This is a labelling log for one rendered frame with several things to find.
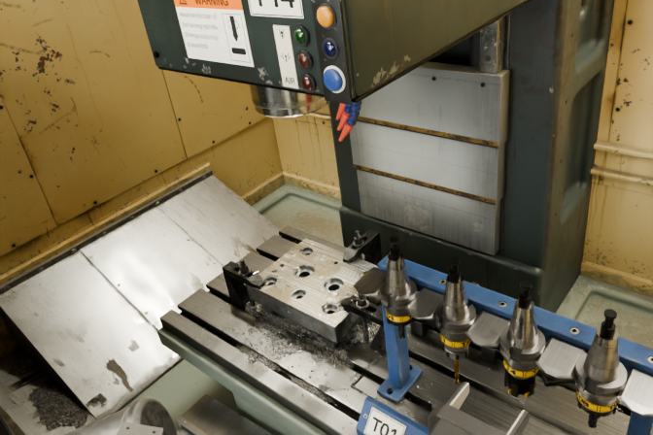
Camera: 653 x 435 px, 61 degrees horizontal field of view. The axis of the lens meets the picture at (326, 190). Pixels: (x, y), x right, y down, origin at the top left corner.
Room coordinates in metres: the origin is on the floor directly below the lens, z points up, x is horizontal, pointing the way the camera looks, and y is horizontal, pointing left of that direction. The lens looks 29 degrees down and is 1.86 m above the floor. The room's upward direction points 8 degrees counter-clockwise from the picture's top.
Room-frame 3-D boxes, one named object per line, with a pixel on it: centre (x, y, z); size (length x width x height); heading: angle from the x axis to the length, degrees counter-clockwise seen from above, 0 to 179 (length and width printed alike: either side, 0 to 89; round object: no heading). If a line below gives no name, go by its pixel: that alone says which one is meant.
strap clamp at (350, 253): (1.20, -0.07, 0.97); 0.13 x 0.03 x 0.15; 136
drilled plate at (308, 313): (1.10, 0.05, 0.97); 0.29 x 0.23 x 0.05; 46
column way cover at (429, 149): (1.36, -0.27, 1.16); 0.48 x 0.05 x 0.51; 46
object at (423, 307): (0.71, -0.14, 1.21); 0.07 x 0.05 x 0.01; 136
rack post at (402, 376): (0.82, -0.10, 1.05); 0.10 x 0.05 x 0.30; 136
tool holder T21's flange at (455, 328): (0.67, -0.18, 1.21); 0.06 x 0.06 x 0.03
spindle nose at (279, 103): (1.04, 0.04, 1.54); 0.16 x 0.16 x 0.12
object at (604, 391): (0.52, -0.34, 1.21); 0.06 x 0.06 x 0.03
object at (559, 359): (0.55, -0.30, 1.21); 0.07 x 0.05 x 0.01; 136
